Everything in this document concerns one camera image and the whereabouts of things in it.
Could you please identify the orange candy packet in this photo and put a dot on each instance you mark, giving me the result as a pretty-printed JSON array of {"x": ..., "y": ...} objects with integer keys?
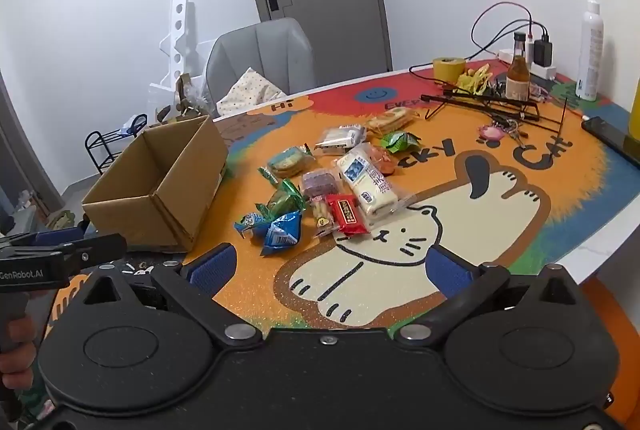
[{"x": 386, "y": 161}]

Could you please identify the small teal snack packet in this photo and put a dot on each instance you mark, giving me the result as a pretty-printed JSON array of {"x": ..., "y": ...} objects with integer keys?
[{"x": 250, "y": 222}]

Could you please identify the person's left hand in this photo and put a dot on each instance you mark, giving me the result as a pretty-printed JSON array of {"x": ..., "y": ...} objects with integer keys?
[{"x": 17, "y": 355}]

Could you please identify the teal sandwich biscuit packet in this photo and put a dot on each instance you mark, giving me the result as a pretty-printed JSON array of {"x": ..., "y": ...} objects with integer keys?
[{"x": 287, "y": 163}]

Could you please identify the yellow tape roll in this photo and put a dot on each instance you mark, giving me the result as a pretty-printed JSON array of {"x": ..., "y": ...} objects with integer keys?
[{"x": 449, "y": 71}]

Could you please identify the colourful cat table mat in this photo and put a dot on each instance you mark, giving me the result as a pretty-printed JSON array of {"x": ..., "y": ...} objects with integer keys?
[{"x": 450, "y": 190}]

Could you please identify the tan cracker packet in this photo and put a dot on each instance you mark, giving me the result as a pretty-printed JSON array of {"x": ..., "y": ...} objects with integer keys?
[{"x": 392, "y": 118}]

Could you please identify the yellow plastic bag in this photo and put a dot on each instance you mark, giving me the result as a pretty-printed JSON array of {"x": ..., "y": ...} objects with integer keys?
[{"x": 470, "y": 82}]

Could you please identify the brown cardboard box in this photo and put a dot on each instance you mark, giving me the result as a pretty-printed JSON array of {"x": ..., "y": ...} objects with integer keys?
[{"x": 135, "y": 222}]

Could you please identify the brown paper bag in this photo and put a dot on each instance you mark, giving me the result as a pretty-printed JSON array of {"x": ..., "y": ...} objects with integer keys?
[{"x": 182, "y": 102}]

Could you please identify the purple cake packet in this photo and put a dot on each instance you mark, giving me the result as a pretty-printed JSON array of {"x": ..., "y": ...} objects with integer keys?
[{"x": 320, "y": 183}]

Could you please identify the white charger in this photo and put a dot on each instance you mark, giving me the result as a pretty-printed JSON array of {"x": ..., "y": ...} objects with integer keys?
[{"x": 530, "y": 47}]

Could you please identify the dark green snack packet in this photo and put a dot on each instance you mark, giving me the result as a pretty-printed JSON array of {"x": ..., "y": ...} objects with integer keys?
[{"x": 282, "y": 202}]

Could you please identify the yellow container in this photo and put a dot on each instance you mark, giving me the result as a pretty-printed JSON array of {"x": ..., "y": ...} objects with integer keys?
[{"x": 636, "y": 115}]

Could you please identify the white panel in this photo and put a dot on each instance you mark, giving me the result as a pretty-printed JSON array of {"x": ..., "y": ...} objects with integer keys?
[{"x": 206, "y": 57}]

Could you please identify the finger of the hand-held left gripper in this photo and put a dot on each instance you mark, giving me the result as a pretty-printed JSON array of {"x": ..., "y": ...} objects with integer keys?
[
  {"x": 60, "y": 237},
  {"x": 100, "y": 247}
]

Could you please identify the clear white cake packet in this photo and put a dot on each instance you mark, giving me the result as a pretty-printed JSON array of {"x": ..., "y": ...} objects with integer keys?
[{"x": 340, "y": 138}]

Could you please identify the key bunch with pink charm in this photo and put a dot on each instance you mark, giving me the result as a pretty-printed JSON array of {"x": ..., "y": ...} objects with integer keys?
[{"x": 490, "y": 131}]

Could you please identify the black metal shoe rack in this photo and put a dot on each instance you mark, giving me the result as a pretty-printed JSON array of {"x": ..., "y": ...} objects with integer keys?
[{"x": 91, "y": 145}]

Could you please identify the large white bread packet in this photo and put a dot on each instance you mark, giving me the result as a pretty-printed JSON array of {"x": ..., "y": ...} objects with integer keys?
[{"x": 367, "y": 185}]

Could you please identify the green slippers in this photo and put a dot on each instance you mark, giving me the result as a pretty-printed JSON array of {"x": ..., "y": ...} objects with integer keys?
[{"x": 64, "y": 218}]

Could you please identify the white power strip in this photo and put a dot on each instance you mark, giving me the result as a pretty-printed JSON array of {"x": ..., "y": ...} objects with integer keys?
[{"x": 542, "y": 71}]

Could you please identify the dotted cream cushion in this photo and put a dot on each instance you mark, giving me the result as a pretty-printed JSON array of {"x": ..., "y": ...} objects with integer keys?
[{"x": 250, "y": 90}]

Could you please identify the red snack packet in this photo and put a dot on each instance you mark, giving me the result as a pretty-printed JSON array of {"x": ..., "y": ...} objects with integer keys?
[{"x": 347, "y": 213}]

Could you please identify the black charger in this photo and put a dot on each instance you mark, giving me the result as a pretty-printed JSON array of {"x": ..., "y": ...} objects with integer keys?
[{"x": 542, "y": 52}]

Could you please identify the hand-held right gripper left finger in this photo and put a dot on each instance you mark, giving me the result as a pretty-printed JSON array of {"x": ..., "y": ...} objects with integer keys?
[{"x": 215, "y": 267}]

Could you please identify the brown glass bottle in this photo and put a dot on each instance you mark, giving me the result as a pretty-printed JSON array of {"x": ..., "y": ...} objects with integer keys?
[{"x": 517, "y": 85}]

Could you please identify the white perforated rack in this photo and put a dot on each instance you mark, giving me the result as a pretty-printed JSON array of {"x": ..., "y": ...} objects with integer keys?
[{"x": 178, "y": 25}]

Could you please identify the black smartphone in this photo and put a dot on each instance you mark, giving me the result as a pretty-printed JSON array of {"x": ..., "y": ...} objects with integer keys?
[{"x": 610, "y": 135}]

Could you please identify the blue snack packet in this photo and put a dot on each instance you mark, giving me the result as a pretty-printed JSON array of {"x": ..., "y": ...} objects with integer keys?
[{"x": 281, "y": 235}]

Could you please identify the orange seat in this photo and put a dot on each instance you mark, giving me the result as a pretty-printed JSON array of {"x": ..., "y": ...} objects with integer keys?
[{"x": 615, "y": 310}]

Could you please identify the grey padded chair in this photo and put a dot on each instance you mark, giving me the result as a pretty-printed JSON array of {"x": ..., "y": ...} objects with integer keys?
[{"x": 270, "y": 50}]

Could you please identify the dark side doorway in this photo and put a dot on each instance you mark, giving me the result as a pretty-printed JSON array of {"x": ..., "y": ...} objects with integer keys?
[{"x": 10, "y": 175}]

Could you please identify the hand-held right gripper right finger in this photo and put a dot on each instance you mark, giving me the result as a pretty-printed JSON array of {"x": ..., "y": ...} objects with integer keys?
[{"x": 447, "y": 270}]

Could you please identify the light green packet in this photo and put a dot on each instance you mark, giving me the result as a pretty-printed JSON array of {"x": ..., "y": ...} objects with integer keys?
[{"x": 400, "y": 141}]

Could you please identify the white spray bottle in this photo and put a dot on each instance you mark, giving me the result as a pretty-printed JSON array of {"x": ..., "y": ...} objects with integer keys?
[{"x": 590, "y": 55}]

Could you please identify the blue cloth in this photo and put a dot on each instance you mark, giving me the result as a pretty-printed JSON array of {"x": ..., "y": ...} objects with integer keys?
[{"x": 131, "y": 124}]

